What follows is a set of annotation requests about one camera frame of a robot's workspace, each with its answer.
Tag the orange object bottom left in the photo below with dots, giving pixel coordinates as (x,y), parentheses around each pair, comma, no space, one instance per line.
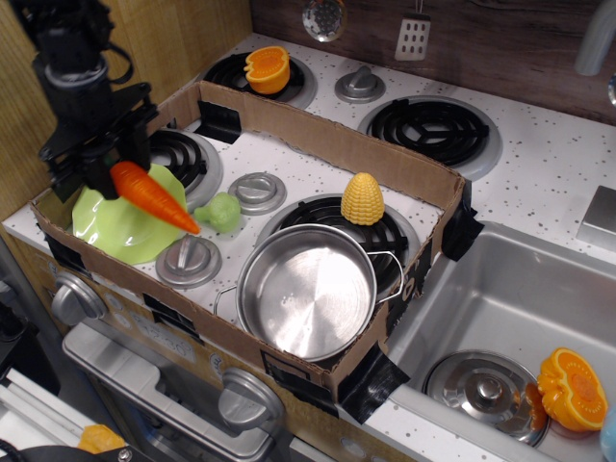
(98,438)

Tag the grey stove knob centre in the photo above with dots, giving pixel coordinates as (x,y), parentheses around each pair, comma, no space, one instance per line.
(258,193)

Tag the green toy broccoli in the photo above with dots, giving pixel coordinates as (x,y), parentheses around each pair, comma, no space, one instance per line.
(222,213)

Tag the black burner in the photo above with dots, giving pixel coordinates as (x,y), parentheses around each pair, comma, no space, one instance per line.
(299,92)
(448,131)
(192,160)
(392,241)

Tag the grey stove knob back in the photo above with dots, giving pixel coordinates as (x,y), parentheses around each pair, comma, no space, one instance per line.
(360,86)

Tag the black back right burner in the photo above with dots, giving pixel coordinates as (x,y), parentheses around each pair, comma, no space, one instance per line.
(448,131)

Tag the black front right burner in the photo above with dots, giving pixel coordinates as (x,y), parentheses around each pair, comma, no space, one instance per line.
(392,241)

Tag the silver faucet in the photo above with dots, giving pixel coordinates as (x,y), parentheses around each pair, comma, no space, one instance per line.
(596,42)

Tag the black front left burner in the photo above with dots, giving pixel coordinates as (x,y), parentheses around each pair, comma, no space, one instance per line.
(192,160)

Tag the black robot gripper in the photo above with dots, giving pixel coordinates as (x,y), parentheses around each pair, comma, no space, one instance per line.
(97,127)

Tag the grey oven knob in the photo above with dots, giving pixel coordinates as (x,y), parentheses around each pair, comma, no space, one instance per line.
(246,402)
(75,301)

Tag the hanging steel slotted spatula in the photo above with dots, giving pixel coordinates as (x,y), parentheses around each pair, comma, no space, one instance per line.
(413,35)

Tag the yellow toy corn cob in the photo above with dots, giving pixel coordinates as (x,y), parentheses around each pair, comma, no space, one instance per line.
(362,201)

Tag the light green plastic plate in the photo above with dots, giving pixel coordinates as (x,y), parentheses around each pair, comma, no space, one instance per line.
(120,229)

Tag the black back left burner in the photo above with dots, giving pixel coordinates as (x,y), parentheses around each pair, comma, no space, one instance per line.
(299,92)

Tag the grey stove knob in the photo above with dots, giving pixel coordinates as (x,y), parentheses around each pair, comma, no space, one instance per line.
(258,193)
(360,86)
(189,263)

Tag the grey oven knob left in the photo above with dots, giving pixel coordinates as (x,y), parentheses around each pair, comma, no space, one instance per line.
(75,301)

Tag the silver oven door handle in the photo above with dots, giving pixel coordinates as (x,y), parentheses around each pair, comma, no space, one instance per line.
(173,411)

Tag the orange toy carrot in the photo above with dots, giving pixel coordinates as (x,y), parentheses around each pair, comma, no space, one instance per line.
(135,185)

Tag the brown cardboard fence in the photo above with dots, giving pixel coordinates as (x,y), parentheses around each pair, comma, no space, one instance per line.
(363,378)

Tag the stainless steel pot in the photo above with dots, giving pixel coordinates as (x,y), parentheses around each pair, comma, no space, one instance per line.
(309,290)

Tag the grey oven knob right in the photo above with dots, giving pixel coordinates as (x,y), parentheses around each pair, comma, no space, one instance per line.
(246,402)

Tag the grey stove knob front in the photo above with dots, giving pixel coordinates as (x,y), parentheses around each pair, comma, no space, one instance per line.
(189,263)

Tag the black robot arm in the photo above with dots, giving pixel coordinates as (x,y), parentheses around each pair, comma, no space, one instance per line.
(71,38)

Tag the hanging steel strainer ladle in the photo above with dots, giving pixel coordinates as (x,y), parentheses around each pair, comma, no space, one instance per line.
(324,20)

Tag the stainless steel sink basin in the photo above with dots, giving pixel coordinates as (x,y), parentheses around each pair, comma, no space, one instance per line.
(517,296)

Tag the orange pepper half on stove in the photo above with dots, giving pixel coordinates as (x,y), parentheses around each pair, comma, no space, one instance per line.
(267,70)

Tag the orange pepper half in sink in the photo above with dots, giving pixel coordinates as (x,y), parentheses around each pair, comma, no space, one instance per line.
(571,392)

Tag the steel pot lid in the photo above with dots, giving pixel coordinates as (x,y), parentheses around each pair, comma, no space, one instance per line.
(492,389)

